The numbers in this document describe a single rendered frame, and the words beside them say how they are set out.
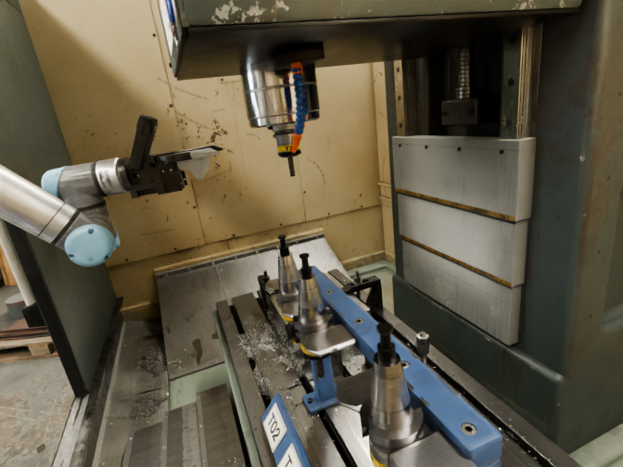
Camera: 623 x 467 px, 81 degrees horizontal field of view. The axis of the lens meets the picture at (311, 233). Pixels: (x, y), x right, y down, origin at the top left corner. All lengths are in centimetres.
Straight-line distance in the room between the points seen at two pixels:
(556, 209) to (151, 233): 158
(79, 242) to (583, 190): 94
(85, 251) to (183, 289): 113
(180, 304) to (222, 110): 91
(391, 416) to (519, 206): 63
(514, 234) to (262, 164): 127
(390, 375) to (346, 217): 175
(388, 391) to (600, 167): 65
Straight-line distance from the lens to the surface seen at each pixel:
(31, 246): 121
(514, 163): 90
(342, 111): 201
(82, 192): 88
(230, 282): 183
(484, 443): 41
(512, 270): 98
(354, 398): 45
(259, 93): 78
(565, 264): 94
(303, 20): 53
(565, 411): 115
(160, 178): 83
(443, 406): 43
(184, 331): 170
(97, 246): 76
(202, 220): 187
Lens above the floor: 152
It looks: 18 degrees down
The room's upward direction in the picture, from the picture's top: 8 degrees counter-clockwise
